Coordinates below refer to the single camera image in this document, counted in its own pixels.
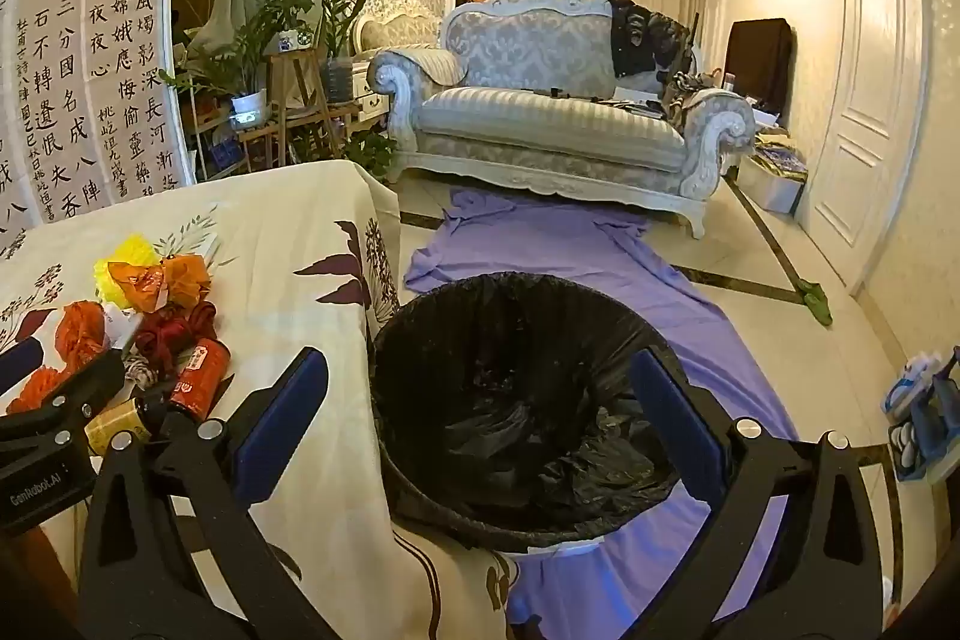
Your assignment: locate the ornate grey sofa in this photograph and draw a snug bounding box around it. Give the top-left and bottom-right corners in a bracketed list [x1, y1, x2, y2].
[367, 0, 757, 238]

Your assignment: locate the blue shoe rack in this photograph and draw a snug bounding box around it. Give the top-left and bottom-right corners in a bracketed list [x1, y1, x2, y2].
[881, 347, 960, 483]

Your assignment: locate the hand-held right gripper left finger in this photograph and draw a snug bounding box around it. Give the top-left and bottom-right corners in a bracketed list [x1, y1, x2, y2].
[75, 346, 338, 640]

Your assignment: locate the small yellow bottle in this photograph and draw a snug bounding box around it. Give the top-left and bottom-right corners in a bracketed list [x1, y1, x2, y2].
[84, 404, 147, 457]

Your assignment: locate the white paper card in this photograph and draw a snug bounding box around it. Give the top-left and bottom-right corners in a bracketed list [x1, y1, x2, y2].
[101, 302, 143, 348]

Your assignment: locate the purple floor cloth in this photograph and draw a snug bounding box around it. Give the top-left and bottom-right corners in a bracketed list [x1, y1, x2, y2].
[403, 186, 802, 640]

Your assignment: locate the cream ornate armchair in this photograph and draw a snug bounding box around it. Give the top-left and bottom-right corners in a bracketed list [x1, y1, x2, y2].
[352, 2, 443, 60]

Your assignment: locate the white side cabinet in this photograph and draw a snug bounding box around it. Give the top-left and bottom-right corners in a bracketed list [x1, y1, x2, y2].
[349, 59, 391, 120]

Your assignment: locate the white storage box with items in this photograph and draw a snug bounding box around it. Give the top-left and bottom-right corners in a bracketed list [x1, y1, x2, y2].
[739, 126, 809, 215]

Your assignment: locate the floral cream tablecloth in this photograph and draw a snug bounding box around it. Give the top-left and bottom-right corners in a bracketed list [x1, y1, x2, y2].
[0, 160, 520, 640]

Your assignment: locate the black jacket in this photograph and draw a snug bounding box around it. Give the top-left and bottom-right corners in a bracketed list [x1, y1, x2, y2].
[607, 0, 702, 79]

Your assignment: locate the patterned cloth on sofa arm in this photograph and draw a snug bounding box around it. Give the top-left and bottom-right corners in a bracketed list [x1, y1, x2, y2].
[660, 70, 721, 124]

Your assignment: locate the waste bin with black liner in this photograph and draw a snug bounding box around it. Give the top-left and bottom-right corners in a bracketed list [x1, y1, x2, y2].
[369, 271, 740, 555]

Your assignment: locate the wooden plant stand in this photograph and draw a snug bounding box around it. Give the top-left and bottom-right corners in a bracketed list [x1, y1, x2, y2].
[266, 47, 338, 161]

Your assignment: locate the dark red cloth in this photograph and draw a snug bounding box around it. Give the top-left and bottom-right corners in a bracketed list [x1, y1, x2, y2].
[135, 302, 218, 378]

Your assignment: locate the plant shelf rack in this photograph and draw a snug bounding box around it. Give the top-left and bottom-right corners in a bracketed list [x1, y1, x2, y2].
[180, 85, 271, 176]

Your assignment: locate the potted plant in white pot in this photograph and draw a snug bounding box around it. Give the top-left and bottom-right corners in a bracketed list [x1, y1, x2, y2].
[161, 0, 316, 131]

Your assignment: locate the small leafy floor plant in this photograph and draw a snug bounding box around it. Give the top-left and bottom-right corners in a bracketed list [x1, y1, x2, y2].
[341, 130, 398, 184]

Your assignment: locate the white panelled door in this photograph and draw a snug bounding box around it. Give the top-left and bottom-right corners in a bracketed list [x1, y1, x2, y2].
[796, 0, 931, 292]

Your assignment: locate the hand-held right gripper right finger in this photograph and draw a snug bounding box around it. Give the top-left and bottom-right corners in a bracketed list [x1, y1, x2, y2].
[621, 346, 887, 640]

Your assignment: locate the red can with label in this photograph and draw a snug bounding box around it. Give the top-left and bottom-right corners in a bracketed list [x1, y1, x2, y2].
[166, 338, 231, 420]

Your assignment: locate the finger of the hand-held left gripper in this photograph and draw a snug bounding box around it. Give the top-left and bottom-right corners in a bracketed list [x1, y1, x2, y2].
[0, 347, 127, 455]
[0, 336, 44, 396]

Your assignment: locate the tall plant in dark pot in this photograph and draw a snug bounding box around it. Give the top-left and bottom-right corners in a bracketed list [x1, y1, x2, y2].
[307, 0, 380, 105]

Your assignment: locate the yellow foam net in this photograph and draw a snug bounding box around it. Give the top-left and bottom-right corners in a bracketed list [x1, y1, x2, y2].
[94, 233, 162, 304]

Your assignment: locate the striped twine bundle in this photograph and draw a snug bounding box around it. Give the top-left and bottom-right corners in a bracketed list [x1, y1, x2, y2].
[120, 351, 162, 397]

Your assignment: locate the dark brown covered cabinet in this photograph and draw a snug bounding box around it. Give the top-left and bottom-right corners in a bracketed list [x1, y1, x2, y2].
[724, 17, 794, 120]

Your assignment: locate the orange plastic wrapper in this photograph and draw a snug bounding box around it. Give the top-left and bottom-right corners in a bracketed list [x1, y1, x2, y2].
[109, 254, 212, 311]

